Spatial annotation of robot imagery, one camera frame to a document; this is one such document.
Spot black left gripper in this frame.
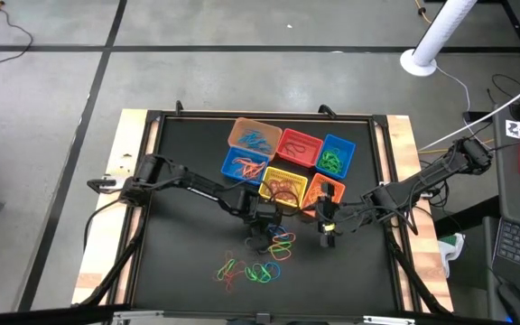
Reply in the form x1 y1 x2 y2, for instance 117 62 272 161
237 189 284 252

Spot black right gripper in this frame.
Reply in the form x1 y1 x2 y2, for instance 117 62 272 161
314 198 370 249

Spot green rubber band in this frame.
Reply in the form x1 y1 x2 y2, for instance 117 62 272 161
245 265 265 283
217 257 237 281
266 241 292 254
317 148 346 176
255 263 274 283

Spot yellow rubber band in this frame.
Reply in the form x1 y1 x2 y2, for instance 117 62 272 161
307 182 329 208

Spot red rubber band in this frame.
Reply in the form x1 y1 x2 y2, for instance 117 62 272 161
266 178 300 204
221 260 246 293

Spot orange rubber bands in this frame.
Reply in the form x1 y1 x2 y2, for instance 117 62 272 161
232 156 266 181

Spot orange rubber band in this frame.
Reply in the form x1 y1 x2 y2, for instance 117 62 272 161
268 244 293 262

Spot orange plastic basket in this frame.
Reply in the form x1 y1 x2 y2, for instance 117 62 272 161
302 172 348 218

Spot yellow plastic basket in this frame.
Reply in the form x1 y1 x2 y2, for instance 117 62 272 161
257 165 310 209

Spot blue plastic basket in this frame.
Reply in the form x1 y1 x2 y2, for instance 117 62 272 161
315 133 358 179
220 144 271 186

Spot red plastic basket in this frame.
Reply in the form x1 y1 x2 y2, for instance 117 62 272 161
275 126 325 169

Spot peach plastic bin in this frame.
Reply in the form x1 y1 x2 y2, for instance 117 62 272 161
227 116 284 160

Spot white green object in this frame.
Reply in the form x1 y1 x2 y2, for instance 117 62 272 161
437 231 468 280

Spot black power adapter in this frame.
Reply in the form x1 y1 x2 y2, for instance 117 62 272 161
461 110 495 124

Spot black computer mouse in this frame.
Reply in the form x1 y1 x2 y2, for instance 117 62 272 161
496 282 520 325

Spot white pole with round base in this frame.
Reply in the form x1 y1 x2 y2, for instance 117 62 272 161
398 0 478 78

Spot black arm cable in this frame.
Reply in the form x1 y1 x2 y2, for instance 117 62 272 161
259 180 306 218

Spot white metal bracket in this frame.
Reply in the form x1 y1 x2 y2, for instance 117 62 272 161
362 315 418 325
112 309 165 324

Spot yellow cable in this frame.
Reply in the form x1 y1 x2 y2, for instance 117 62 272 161
418 138 497 155
412 0 433 24

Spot thin white cable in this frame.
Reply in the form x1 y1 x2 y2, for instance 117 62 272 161
434 64 496 151

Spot thick white cable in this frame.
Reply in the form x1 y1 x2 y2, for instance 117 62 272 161
417 71 520 153

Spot black frame crossbar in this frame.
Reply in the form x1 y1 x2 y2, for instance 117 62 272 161
0 302 520 325

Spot black coiled cable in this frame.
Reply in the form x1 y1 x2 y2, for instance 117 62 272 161
487 73 520 107

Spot black floor cable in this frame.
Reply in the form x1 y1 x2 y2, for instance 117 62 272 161
0 6 34 70

